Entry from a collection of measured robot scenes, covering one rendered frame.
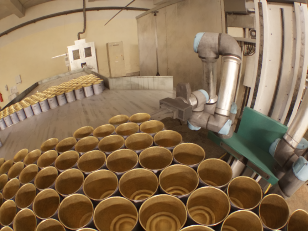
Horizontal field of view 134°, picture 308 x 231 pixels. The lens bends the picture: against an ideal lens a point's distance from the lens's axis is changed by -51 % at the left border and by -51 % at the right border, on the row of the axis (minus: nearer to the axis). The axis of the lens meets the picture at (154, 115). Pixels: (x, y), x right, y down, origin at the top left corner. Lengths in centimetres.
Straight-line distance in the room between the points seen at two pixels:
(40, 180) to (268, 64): 111
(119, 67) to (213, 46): 645
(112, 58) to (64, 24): 311
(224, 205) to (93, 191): 25
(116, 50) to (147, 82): 602
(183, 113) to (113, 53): 647
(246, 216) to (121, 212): 22
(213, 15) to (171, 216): 216
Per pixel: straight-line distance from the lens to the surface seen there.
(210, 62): 71
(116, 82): 100
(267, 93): 93
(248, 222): 26
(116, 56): 686
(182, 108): 45
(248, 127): 95
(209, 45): 66
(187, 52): 240
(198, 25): 228
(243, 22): 178
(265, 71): 88
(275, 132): 90
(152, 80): 91
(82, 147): 39
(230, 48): 64
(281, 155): 58
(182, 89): 51
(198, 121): 62
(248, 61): 218
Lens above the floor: 135
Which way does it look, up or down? 29 degrees down
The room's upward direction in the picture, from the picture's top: 3 degrees counter-clockwise
